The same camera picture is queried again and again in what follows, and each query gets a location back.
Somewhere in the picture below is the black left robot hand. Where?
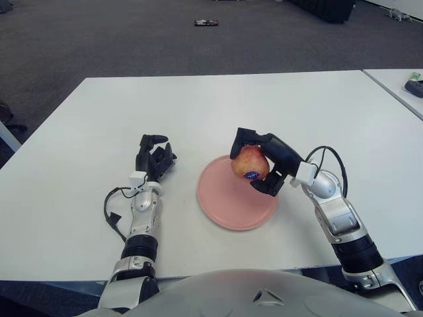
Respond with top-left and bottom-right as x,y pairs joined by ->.
128,133 -> 178,188

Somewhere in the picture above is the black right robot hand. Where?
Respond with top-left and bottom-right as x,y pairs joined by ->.
229,127 -> 319,197

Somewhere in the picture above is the white table leg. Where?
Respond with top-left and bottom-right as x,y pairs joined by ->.
0,119 -> 22,153

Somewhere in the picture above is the dark chair base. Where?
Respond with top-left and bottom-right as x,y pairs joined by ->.
0,98 -> 29,130

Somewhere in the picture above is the black handheld controller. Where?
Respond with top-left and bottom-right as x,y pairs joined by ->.
404,80 -> 423,98

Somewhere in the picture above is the grey robot torso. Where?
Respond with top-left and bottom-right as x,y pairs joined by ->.
71,269 -> 414,317

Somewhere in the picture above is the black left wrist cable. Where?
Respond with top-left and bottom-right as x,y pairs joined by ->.
104,186 -> 153,241

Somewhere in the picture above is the black box furniture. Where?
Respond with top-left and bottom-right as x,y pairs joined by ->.
287,0 -> 357,24

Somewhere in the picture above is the red yellow apple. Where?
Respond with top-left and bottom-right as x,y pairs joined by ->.
230,147 -> 270,182

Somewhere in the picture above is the small grey floor robot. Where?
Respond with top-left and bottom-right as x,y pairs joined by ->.
386,9 -> 412,22

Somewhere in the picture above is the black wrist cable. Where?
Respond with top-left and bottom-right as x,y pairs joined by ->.
104,186 -> 153,241
305,145 -> 349,199

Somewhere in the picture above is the pink round plate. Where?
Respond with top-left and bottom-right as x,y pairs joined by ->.
198,155 -> 280,231

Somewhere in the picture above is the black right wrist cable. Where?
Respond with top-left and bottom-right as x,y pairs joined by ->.
305,145 -> 349,199

